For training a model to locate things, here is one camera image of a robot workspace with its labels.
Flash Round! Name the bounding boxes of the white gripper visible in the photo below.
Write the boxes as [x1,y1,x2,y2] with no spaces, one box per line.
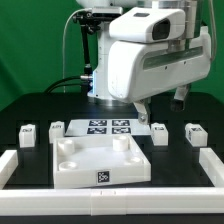
[108,26,211,125]

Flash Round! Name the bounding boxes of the white square tabletop part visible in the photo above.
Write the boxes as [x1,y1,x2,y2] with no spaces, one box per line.
[53,134,151,189]

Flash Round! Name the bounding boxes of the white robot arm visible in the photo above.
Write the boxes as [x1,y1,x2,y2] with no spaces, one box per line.
[76,0,217,124]

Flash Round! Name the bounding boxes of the white tag sheet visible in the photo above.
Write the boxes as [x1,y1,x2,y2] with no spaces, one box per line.
[66,119,150,136]

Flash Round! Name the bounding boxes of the white U-shaped fence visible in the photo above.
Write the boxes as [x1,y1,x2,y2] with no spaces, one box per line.
[0,150,224,216]

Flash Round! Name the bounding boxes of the black cables bundle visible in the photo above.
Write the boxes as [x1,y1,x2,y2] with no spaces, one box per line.
[44,75,94,94]

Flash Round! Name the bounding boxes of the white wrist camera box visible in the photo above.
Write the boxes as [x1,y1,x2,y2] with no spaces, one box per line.
[109,7,186,43]

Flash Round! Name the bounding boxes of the black camera on stand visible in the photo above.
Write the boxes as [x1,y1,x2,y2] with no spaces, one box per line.
[72,6,123,76]

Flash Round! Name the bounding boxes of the white cable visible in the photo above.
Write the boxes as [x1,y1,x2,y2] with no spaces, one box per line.
[62,8,88,94]

